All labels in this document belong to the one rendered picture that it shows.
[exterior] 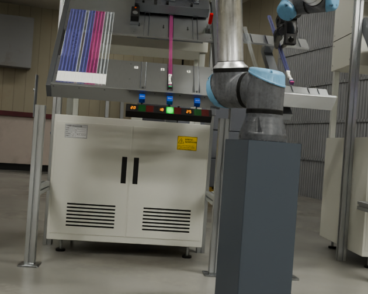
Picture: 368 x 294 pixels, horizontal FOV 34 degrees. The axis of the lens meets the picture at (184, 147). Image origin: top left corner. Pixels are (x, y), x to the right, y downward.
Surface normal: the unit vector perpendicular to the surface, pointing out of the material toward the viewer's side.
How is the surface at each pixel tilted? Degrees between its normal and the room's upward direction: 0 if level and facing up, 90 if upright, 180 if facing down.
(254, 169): 90
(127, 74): 47
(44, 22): 90
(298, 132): 90
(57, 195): 90
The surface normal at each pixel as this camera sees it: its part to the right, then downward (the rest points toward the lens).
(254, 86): -0.66, -0.04
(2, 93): 0.32, 0.03
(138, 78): 0.11, -0.67
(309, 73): -0.95, -0.07
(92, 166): 0.08, 0.01
